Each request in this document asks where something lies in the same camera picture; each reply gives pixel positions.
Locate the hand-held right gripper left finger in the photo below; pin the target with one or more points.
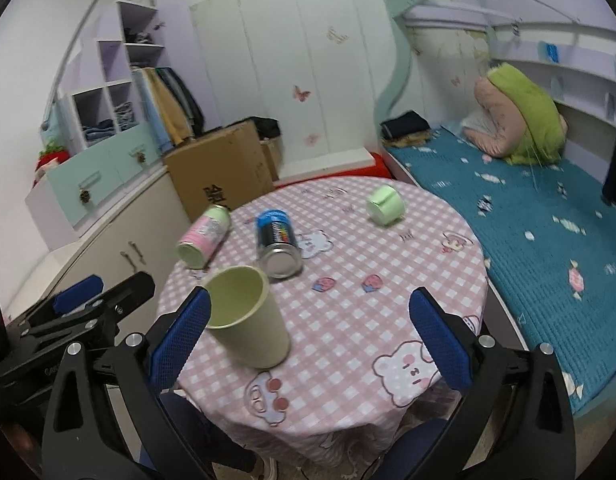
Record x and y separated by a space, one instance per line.
183 340

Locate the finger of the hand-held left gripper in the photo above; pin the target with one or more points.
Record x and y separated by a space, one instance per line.
130 290
78 292

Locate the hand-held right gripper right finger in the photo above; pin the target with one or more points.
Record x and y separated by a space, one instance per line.
438 340

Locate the small light green mug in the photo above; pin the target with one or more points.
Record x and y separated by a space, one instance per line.
388 207

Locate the tall light green cup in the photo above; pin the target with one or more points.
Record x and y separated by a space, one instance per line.
248 335

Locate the beige low cabinet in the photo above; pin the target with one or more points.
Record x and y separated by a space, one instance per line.
103 250

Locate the round table, pink checked cloth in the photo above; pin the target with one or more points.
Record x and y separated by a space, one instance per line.
363 320

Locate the pink and green can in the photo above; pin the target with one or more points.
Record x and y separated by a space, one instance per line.
205 234

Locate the red box with green plant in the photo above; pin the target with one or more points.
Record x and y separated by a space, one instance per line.
52 160

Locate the blue and black can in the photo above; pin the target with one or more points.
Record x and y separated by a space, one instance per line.
277 237

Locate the large cardboard box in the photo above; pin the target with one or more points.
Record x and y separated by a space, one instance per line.
213 170

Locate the bed with teal blanket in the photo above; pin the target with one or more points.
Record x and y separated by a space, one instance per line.
528 220

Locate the folded blue clothes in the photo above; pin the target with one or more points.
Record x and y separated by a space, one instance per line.
99 131

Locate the folded jeans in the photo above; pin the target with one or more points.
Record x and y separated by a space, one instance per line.
124 117

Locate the light blue hanging garment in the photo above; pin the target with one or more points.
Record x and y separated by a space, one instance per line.
150 110

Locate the red mat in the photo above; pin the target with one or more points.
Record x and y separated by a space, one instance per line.
378 166

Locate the yellow hanging garment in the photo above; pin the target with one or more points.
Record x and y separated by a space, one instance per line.
170 110

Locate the dark hanging garment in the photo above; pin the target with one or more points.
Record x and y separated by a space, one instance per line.
188 100

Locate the white step board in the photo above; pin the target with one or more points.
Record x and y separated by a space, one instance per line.
328 165

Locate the black bag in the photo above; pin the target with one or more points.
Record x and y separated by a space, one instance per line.
267 126

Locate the folded dark clothes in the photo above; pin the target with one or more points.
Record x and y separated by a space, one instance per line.
404 127

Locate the white and purple shelf unit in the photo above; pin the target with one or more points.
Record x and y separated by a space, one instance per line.
103 60

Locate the green blanket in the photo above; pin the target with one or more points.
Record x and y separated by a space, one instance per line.
533 110

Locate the dark clothes on shelf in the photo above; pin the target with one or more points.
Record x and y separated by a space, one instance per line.
139 38

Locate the pink butterfly sticker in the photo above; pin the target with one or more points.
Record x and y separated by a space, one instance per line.
301 93

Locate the metal handrail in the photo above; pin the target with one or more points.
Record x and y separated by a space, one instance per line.
83 25

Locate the white wardrobe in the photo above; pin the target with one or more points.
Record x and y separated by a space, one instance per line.
288 50

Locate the mint bunk bed frame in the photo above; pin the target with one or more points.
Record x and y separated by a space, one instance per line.
395 20

